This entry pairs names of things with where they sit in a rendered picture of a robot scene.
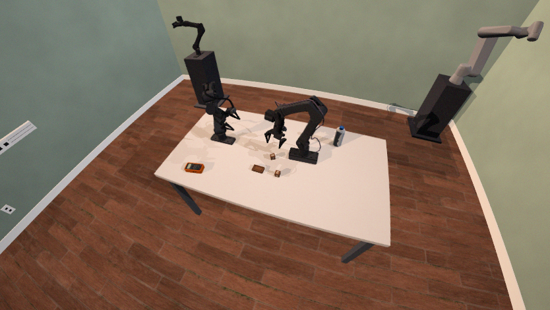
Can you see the brown rectangular tray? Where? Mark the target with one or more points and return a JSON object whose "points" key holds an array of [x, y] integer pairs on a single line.
{"points": [[258, 169]]}

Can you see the orange digital multimeter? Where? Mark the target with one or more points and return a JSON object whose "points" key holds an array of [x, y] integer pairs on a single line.
{"points": [[194, 167]]}

